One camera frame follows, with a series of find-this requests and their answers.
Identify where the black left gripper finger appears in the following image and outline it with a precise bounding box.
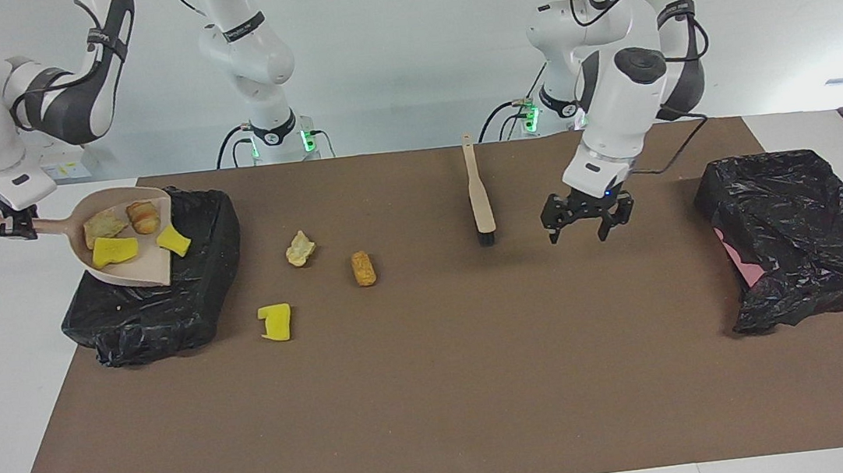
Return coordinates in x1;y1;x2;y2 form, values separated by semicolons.
593;195;639;243
539;194;573;246

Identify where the pale bread chunk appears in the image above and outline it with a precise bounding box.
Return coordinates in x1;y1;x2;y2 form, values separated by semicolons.
81;207;130;251

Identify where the beige hand brush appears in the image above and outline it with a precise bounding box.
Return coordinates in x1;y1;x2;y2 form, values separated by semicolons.
461;132;499;249

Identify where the wide yellow sponge piece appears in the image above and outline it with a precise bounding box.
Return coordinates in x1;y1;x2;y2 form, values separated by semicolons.
90;234;141;270

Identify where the striped croissant piece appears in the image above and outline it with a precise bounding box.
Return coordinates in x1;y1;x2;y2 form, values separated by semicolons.
125;199;164;237

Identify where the beige plastic dustpan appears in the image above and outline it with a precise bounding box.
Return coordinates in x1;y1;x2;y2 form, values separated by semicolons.
0;182;182;304

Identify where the small yellow sponge piece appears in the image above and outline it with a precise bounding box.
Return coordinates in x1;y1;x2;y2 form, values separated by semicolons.
155;223;193;260

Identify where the brown fried roll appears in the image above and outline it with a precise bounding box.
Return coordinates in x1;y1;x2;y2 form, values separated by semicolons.
351;249;379;288

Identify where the pale food scrap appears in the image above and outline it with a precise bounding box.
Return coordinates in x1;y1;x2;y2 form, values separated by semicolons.
284;229;319;270

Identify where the notched yellow sponge piece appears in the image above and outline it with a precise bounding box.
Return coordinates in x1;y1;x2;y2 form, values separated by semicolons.
256;302;295;344

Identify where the pink plastic bin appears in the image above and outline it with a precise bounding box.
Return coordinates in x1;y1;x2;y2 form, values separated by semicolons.
714;223;768;292

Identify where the black bag lined bin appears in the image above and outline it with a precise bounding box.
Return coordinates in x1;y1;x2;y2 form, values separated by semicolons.
47;179;255;374

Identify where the crumpled black trash bag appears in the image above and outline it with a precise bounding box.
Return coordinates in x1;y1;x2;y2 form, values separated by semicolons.
690;143;843;341

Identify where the brown table mat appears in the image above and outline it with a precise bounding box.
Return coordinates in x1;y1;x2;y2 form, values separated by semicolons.
0;104;843;473

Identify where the white wall box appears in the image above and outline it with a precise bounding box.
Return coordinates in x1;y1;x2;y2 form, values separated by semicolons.
28;139;103;184

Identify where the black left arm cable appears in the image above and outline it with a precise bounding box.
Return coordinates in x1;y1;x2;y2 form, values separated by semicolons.
569;0;714;182

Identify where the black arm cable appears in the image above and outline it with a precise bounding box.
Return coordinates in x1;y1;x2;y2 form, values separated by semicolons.
0;0;143;133
569;0;714;182

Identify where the black base cable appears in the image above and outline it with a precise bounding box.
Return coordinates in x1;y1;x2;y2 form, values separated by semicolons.
213;122;259;170
471;62;556;143

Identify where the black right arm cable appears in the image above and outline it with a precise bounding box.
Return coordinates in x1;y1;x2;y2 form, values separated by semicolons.
0;0;143;133

